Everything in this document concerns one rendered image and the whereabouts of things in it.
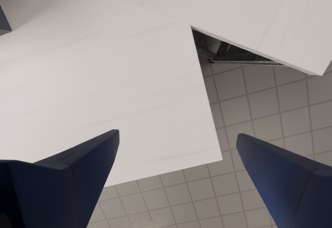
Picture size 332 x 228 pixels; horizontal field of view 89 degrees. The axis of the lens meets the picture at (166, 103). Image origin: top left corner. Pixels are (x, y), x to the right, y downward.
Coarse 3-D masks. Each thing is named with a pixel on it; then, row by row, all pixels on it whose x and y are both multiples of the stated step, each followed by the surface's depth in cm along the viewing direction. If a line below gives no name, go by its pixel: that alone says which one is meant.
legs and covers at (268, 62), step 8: (200, 48) 96; (224, 48) 96; (232, 48) 90; (240, 48) 78; (208, 56) 97; (216, 56) 98; (224, 56) 83; (232, 56) 70; (240, 56) 61; (248, 56) 55; (256, 56) 49; (240, 64) 70; (248, 64) 61; (256, 64) 54; (264, 64) 49; (272, 64) 45; (280, 64) 41
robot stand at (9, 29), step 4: (0, 8) 31; (0, 12) 31; (0, 16) 31; (4, 16) 32; (0, 20) 31; (4, 20) 32; (0, 24) 31; (4, 24) 31; (8, 24) 32; (0, 28) 30; (4, 28) 31; (8, 28) 32; (0, 32) 32; (4, 32) 32; (8, 32) 33
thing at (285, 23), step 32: (128, 0) 31; (160, 0) 30; (192, 0) 30; (224, 0) 30; (256, 0) 30; (288, 0) 29; (320, 0) 29; (224, 32) 31; (256, 32) 31; (288, 32) 31; (320, 32) 30; (288, 64) 33; (320, 64) 32
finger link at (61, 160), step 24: (96, 144) 8; (0, 168) 4; (24, 168) 4; (48, 168) 5; (72, 168) 6; (96, 168) 8; (0, 192) 4; (24, 192) 4; (48, 192) 5; (72, 192) 6; (96, 192) 8; (24, 216) 4; (48, 216) 5; (72, 216) 6
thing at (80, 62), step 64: (0, 0) 32; (64, 0) 31; (0, 64) 35; (64, 64) 34; (128, 64) 33; (192, 64) 33; (0, 128) 38; (64, 128) 37; (128, 128) 37; (192, 128) 36
